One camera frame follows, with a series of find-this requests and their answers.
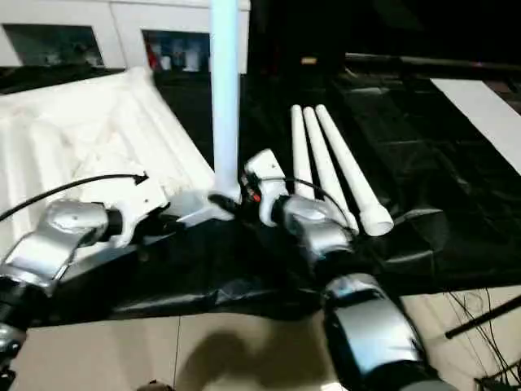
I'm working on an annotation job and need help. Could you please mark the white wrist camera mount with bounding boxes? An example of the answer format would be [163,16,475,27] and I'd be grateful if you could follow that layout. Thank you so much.
[243,148,287,227]
[115,173,171,248]

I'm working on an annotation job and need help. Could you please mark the dark equipment bag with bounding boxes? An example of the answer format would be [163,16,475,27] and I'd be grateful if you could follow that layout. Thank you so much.
[475,366,521,391]

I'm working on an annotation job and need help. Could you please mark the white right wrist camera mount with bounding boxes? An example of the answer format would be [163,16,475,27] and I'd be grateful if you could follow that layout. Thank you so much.
[243,148,287,227]

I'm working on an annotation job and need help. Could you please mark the white plastic table leg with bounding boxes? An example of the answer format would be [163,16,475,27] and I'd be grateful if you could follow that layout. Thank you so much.
[291,104,315,201]
[301,106,360,236]
[208,0,240,213]
[315,103,395,237]

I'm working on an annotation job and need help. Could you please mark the black left wrist camera cable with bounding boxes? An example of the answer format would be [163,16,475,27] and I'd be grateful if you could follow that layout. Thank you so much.
[0,174,150,223]

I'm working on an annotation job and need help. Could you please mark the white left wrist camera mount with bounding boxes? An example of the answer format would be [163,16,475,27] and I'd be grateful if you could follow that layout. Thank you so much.
[115,173,171,248]

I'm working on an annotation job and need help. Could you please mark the white plastic table top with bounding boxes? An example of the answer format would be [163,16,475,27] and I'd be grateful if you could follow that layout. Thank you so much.
[0,67,238,248]

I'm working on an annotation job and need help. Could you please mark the white glass-door cabinet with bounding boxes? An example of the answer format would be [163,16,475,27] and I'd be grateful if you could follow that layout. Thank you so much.
[0,0,252,75]

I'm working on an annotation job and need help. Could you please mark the black metal stand bar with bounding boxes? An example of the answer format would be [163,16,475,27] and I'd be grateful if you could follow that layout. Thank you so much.
[445,303,521,340]

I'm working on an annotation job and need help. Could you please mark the flat white board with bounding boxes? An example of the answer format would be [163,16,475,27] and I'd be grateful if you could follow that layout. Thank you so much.
[431,77,521,173]

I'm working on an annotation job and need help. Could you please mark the black glossy mat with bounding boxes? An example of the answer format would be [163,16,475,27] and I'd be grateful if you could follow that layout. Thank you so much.
[0,60,521,327]

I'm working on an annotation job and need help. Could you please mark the long black metal rail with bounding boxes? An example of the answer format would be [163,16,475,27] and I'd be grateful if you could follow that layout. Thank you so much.
[344,52,521,75]

